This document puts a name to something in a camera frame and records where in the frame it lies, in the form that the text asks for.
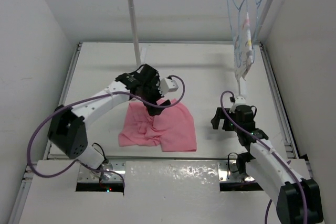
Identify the blue wire hanger with garment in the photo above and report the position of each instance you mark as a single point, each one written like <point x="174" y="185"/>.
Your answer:
<point x="261" y="10"/>

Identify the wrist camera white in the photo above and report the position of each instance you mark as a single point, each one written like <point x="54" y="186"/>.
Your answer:
<point x="168" y="85"/>
<point x="239" y="100"/>

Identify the metal base plate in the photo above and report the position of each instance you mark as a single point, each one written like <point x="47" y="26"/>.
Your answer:
<point x="114" y="171"/>
<point x="228" y="173"/>

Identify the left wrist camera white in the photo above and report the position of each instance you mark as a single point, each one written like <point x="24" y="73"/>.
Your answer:
<point x="168" y="85"/>

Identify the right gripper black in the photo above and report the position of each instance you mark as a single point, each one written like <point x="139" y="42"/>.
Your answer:
<point x="219" y="115"/>

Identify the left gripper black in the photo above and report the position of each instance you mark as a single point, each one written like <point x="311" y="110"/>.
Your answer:
<point x="154" y="83"/>

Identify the pink t shirt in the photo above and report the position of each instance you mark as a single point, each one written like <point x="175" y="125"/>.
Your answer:
<point x="173" y="130"/>

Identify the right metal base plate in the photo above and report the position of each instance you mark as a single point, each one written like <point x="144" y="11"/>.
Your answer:
<point x="228" y="173"/>

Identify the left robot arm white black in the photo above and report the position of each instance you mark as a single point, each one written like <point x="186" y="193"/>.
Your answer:
<point x="68" y="128"/>

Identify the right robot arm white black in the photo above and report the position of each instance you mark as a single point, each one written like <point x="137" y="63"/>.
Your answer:
<point x="297" y="199"/>

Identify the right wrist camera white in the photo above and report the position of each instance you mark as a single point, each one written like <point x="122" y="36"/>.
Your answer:
<point x="239" y="100"/>

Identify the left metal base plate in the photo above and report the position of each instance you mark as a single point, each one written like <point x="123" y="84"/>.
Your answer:
<point x="114" y="171"/>

